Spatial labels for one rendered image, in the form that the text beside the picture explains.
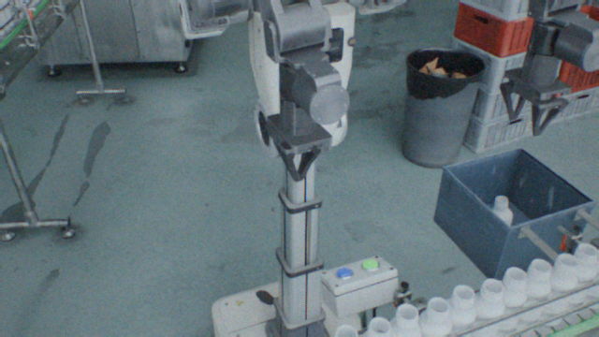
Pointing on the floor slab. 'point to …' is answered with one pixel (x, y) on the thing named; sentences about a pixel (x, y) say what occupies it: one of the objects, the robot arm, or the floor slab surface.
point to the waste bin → (438, 105)
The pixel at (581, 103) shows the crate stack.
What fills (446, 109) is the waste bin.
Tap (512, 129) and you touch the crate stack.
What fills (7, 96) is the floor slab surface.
